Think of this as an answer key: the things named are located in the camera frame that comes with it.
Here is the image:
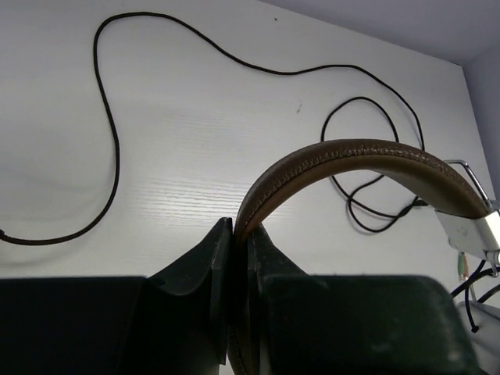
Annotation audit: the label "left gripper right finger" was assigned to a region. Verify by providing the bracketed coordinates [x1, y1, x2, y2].
[246, 226, 311, 374]

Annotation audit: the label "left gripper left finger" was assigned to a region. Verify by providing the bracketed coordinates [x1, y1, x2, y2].
[146, 218, 233, 366]

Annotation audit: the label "brown silver headphones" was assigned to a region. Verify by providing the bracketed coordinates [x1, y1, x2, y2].
[227, 139, 499, 374]

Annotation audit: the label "thick black headphone cable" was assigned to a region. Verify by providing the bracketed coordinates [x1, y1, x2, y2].
[0, 11, 427, 246]

